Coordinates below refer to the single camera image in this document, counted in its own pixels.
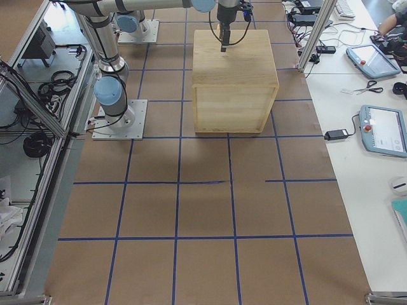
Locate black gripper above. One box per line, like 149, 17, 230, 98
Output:
217, 0, 251, 52

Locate wooden drawer cabinet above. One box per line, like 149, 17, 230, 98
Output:
192, 29, 279, 133

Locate black small device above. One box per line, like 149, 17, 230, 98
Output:
315, 46, 336, 54

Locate teach pendant far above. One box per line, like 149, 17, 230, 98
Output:
346, 44, 401, 79

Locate teach pendant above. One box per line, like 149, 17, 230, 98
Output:
359, 105, 406, 158
346, 44, 401, 79

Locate black power adapter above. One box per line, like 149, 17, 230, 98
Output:
324, 129, 350, 141

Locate teach pendant near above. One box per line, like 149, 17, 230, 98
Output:
359, 105, 406, 158

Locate brown paper mat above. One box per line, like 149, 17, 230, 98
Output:
45, 1, 369, 304

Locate aluminium frame post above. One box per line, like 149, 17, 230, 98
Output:
297, 0, 336, 72

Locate black handled scissors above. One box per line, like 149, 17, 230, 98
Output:
354, 80, 383, 95

